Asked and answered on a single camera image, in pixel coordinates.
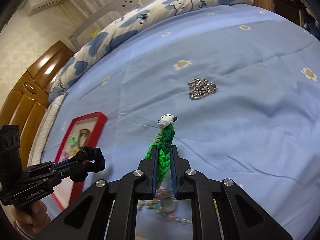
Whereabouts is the purple hair tie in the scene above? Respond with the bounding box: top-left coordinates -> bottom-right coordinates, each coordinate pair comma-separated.
58,150 -> 72,163

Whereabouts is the wristwatch with olive strap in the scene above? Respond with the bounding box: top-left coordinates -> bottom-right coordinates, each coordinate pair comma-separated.
78,128 -> 91,148

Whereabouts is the blue glass bead bracelet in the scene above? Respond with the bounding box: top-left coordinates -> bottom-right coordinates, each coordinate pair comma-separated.
145,188 -> 193,224

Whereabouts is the green braided cow bracelet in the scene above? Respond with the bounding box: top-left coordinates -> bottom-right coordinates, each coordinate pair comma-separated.
144,113 -> 178,190

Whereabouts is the yellow hair claw clip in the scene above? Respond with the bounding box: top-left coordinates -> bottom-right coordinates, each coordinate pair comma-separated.
69,148 -> 82,156

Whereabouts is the black scrunchie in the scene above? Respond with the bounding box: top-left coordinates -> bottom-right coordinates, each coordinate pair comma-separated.
69,146 -> 106,183

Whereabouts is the left hand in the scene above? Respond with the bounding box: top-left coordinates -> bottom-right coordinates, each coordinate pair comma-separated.
12,200 -> 50,237

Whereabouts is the red shallow box lid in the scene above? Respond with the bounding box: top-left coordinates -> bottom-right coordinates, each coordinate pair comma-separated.
52,112 -> 107,211

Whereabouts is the wooden headboard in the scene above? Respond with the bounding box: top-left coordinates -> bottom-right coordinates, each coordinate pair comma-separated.
1,41 -> 73,167

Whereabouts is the light blue floral bedsheet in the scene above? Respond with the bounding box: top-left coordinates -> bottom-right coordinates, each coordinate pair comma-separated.
42,4 -> 319,239

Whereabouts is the white air conditioner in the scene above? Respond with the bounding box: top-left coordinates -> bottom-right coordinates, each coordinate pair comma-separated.
23,0 -> 61,16

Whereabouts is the blue heart pattern quilt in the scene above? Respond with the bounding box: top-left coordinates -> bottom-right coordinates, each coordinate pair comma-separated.
48,0 -> 254,102

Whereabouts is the silver chain pile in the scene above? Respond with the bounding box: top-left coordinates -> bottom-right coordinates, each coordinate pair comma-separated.
187,77 -> 219,100

